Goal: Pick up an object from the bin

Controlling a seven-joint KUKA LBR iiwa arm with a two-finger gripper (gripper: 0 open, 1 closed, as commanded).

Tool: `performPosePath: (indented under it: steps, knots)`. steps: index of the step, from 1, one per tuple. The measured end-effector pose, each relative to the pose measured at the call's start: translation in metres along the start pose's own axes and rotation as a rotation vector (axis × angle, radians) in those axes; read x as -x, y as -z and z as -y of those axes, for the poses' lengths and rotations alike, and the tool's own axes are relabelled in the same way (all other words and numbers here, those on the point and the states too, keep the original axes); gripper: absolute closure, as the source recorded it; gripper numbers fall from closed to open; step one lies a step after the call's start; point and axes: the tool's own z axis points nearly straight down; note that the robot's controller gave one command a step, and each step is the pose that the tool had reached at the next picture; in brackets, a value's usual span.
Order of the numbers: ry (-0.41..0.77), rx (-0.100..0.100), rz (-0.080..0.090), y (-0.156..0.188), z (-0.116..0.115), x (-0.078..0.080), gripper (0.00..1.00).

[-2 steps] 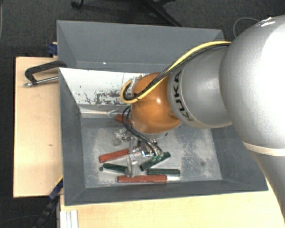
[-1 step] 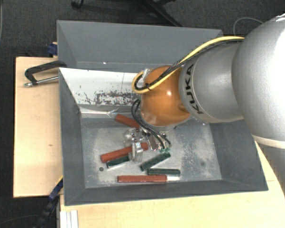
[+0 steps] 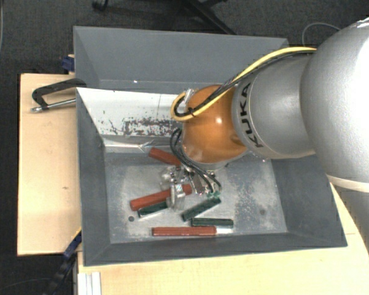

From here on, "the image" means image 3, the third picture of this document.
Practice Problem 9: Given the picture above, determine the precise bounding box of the red-brown flat block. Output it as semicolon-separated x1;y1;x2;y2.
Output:
129;184;193;212
151;226;218;237
149;147;182;167

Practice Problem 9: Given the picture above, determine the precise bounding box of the grey metal bin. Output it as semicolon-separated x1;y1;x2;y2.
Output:
72;25;348;267

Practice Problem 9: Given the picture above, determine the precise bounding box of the pale wood flat board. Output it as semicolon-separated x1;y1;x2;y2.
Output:
17;73;82;256

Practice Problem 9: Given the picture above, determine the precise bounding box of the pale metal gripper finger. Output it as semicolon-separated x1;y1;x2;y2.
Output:
166;184;186;212
158;168;173;191

